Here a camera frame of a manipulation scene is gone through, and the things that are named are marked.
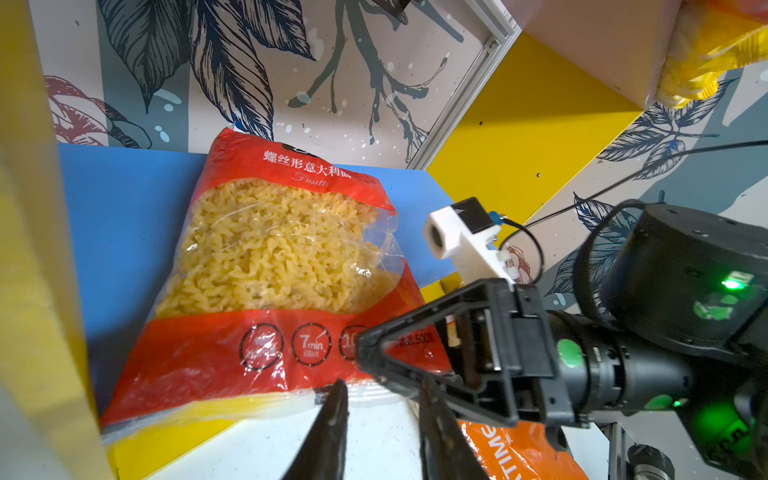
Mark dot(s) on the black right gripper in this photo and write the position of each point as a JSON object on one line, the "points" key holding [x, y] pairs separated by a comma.
{"points": [[515, 361]]}

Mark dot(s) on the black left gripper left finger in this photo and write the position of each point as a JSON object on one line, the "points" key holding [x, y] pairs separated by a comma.
{"points": [[323, 452]]}

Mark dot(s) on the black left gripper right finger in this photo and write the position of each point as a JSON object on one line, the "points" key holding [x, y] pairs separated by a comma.
{"points": [[444, 451]]}

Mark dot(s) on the red fusilli bag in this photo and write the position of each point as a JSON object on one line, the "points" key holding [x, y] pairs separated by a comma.
{"points": [[283, 261]]}

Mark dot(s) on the yellow Pastatime pack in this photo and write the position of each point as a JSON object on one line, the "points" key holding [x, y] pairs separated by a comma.
{"points": [[709, 39]]}

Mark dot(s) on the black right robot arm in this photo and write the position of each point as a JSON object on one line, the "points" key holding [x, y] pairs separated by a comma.
{"points": [[682, 314]]}

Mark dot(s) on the orange Pastatime pasta bag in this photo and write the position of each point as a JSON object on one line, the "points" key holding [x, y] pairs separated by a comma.
{"points": [[518, 453]]}

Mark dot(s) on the yellow shelf pink blue boards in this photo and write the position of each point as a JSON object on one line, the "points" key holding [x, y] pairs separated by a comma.
{"points": [[537, 110]]}

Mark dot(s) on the glass jar black lid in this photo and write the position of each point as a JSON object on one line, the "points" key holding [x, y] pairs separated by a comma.
{"points": [[628, 460]]}

